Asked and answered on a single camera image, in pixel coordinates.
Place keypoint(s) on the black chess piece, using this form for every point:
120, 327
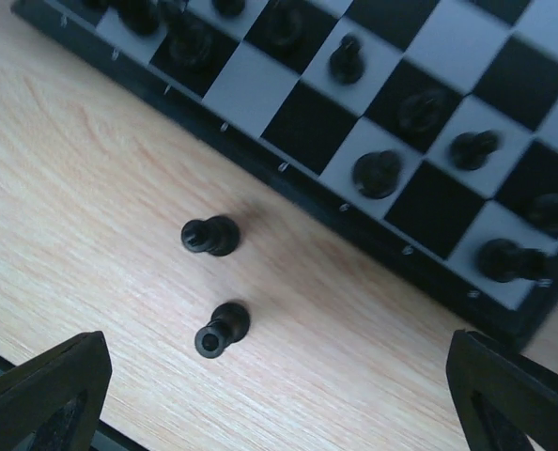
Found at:
503, 261
376, 174
217, 236
229, 323
140, 16
190, 44
96, 4

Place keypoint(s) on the black pawn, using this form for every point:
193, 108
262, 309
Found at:
470, 150
284, 24
346, 65
421, 115
229, 8
543, 213

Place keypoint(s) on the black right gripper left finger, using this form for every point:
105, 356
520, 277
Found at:
57, 396

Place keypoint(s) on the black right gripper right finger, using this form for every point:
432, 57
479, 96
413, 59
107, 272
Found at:
504, 401

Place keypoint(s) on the black and silver chessboard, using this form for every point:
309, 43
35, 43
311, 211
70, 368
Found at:
281, 116

